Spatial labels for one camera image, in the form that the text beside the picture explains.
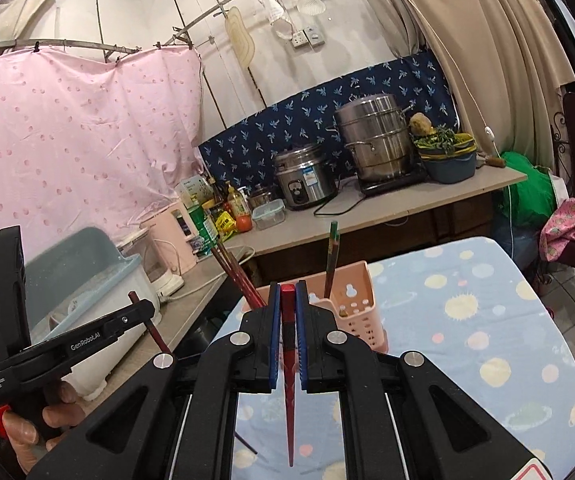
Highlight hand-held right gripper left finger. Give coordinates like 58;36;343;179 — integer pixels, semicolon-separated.
24;281;282;480

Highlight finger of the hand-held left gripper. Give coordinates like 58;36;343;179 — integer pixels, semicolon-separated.
100;302;156;342

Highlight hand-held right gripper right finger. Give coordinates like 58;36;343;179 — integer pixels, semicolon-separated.
296;280;555;480

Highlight brown chopstick with gold band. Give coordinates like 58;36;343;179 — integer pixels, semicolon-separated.
224;250;268;308

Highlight pink perforated utensil holder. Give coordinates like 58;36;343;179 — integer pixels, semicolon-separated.
254;260;391;356

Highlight green chopstick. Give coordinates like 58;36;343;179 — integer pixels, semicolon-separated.
323;230;341;302

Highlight person's left hand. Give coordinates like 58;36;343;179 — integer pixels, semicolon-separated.
2;381;89;480

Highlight white kitchen appliance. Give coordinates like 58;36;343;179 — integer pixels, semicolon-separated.
117;232;186;299

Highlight pink electric kettle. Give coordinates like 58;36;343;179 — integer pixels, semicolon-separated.
140;202;201;277

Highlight yellow packet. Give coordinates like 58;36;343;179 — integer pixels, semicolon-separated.
215;211;238;239

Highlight glass food container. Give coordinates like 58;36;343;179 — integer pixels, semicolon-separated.
250;198;287;231

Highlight sauce bottle yellow label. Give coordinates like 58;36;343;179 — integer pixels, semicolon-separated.
225;182;249;221

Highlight silver rice cooker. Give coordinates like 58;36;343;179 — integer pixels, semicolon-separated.
272;143;339;211

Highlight blue planet print tablecloth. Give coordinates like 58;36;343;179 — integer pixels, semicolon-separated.
212;236;575;480

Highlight wooden counter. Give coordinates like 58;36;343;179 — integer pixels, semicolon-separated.
117;159;528;376

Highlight black induction cooktop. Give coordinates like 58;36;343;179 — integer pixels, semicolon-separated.
356;164;429;197

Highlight pink dotted curtain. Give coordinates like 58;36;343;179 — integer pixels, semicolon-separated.
0;48;204;251

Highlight steel steamer pot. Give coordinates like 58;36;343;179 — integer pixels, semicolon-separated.
334;94;416;184

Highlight navy printed cloth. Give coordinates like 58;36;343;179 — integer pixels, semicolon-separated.
198;52;461;197

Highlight blue basin with greens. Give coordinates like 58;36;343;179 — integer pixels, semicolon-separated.
413;130;479;185

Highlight green bag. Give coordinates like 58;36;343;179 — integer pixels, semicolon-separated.
499;151;571;229

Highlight pink strawberry print cloth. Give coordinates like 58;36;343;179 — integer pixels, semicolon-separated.
539;198;575;277

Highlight beige hanging cutting board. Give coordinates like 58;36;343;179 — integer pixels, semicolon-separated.
224;6;256;69

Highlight white hanging plastic bag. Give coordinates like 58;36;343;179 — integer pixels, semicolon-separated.
254;0;294;41

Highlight beige curtain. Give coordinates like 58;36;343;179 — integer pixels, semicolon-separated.
382;0;575;161

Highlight metal curtain rail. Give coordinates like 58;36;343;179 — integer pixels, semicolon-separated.
0;0;368;61

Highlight white cord with switch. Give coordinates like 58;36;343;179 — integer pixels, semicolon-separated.
420;20;501;161

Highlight white wall socket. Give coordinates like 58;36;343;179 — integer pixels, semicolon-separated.
291;25;326;50

